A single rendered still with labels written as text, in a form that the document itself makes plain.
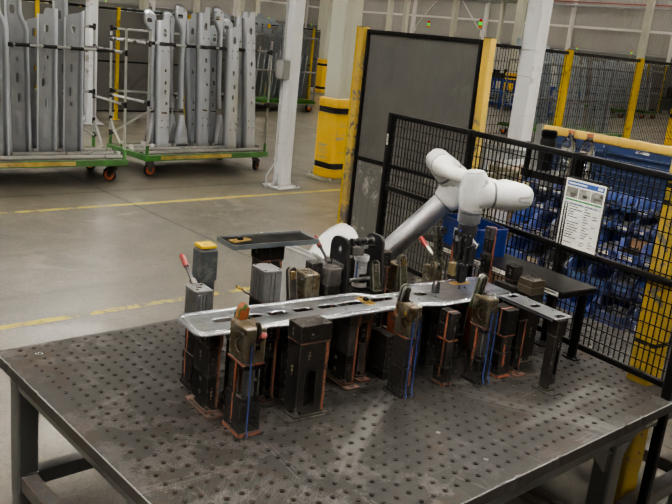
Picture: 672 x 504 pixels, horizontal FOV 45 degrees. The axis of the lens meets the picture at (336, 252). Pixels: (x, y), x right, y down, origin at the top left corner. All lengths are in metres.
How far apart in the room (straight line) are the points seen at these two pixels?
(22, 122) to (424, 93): 5.42
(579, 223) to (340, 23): 7.66
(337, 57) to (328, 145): 1.15
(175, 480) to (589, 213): 2.02
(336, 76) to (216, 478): 8.83
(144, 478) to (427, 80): 3.87
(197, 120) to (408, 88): 5.63
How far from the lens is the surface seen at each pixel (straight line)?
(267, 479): 2.37
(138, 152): 10.31
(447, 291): 3.18
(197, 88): 10.95
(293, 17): 9.92
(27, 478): 3.30
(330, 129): 10.80
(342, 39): 10.77
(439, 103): 5.52
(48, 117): 9.84
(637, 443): 3.59
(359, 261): 3.14
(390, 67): 5.86
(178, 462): 2.43
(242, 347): 2.44
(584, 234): 3.50
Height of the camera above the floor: 1.93
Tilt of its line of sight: 15 degrees down
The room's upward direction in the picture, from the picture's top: 6 degrees clockwise
